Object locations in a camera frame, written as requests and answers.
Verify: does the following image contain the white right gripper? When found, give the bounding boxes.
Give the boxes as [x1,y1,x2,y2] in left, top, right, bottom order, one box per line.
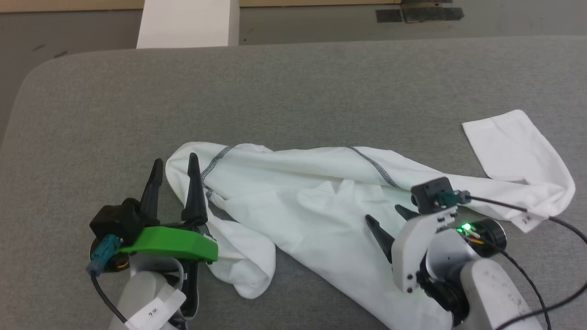
[365,205,507,294]

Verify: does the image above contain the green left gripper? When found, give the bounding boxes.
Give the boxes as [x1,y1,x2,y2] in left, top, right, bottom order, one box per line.
[110,153,220,273]

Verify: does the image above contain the white shirt with grey stitching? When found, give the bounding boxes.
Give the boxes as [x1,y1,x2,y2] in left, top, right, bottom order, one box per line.
[165,109,576,330]

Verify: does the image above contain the white rectangular box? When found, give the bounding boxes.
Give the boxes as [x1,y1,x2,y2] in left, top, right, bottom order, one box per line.
[136,0,240,49]

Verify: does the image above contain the large black floor tape patch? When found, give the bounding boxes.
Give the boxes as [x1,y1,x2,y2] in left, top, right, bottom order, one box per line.
[402,5,465,22]

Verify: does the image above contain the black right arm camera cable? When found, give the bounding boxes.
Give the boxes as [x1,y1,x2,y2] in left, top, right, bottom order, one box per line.
[436,190,587,243]

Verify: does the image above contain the white paper cable label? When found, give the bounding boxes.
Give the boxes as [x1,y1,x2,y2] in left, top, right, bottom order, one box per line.
[125,289,187,330]

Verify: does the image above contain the thin black right motor cable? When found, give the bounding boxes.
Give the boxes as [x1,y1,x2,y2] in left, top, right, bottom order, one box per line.
[477,238,587,330]

